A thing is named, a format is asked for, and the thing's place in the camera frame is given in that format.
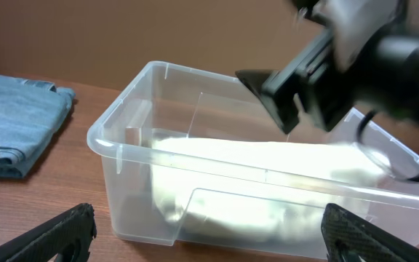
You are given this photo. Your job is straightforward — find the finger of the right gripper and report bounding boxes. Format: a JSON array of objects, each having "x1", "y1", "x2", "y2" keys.
[{"x1": 235, "y1": 69, "x2": 275, "y2": 105}]

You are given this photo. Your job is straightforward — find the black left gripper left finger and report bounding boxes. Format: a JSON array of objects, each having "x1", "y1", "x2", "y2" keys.
[{"x1": 0, "y1": 203, "x2": 97, "y2": 262}]

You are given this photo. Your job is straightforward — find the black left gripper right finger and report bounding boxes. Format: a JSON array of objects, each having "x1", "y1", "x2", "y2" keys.
[{"x1": 321, "y1": 203, "x2": 419, "y2": 262}]

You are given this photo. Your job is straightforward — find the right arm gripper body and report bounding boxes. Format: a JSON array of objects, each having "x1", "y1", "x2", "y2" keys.
[{"x1": 260, "y1": 30, "x2": 354, "y2": 134}]

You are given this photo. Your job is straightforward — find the cream cloth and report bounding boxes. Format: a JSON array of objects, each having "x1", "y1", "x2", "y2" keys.
[{"x1": 151, "y1": 138, "x2": 386, "y2": 244}]

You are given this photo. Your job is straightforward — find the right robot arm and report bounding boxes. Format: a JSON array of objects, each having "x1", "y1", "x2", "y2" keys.
[{"x1": 236, "y1": 25, "x2": 419, "y2": 261}]

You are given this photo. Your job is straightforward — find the clear plastic storage bin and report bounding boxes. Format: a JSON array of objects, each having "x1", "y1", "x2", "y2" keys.
[{"x1": 87, "y1": 61, "x2": 419, "y2": 258}]

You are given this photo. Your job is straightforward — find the folded blue denim jeans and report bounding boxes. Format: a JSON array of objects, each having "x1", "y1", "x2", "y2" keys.
[{"x1": 0, "y1": 75, "x2": 75, "y2": 178}]

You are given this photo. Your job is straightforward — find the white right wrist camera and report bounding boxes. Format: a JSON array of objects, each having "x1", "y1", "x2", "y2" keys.
[{"x1": 296, "y1": 0, "x2": 407, "y2": 72}]

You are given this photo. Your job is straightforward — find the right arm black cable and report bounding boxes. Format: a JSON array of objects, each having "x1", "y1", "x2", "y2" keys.
[{"x1": 355, "y1": 109, "x2": 419, "y2": 183}]

